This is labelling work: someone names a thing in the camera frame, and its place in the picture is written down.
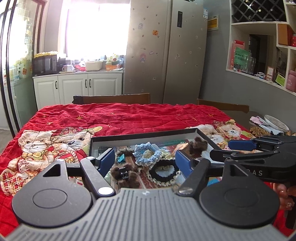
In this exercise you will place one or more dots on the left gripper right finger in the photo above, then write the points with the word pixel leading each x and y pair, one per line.
pixel 187 164

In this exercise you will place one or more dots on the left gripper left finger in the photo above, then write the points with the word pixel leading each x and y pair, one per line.
pixel 102 163

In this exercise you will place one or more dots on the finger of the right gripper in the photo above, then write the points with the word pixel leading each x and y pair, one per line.
pixel 221 155
pixel 243 145

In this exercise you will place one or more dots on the dark brown pompom tie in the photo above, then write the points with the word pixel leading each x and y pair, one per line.
pixel 197 146

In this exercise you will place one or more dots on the teal binder clip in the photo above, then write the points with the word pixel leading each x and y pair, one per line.
pixel 121 158

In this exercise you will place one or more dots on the black white-trim scrunchie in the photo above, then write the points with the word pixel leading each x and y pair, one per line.
pixel 164 173

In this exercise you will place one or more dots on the blue knitted scrunchie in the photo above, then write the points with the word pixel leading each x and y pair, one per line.
pixel 146 154

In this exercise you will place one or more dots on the cream knitted scrunchie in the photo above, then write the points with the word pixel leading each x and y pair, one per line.
pixel 165 155

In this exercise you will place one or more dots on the person's right hand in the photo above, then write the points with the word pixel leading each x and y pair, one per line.
pixel 285 195

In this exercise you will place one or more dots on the black binder clip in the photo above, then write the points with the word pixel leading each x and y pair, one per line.
pixel 123 173

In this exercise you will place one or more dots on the brown white-trim scrunchie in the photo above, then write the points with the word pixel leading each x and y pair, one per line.
pixel 126 151

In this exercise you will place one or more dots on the white plate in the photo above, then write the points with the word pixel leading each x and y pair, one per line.
pixel 276 124

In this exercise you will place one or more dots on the black shallow cardboard box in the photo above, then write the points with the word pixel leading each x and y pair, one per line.
pixel 171 141

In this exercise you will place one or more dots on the dark wooden chair back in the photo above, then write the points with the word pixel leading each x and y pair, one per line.
pixel 143 98

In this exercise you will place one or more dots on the white kitchen cabinet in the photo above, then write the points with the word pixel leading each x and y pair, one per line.
pixel 60 88

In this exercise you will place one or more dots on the black microwave oven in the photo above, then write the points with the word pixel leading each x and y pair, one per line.
pixel 45 65

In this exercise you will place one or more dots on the silver double-door refrigerator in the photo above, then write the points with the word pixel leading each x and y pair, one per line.
pixel 166 50

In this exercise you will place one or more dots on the white wall shelf unit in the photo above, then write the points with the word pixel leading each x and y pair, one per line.
pixel 262 41

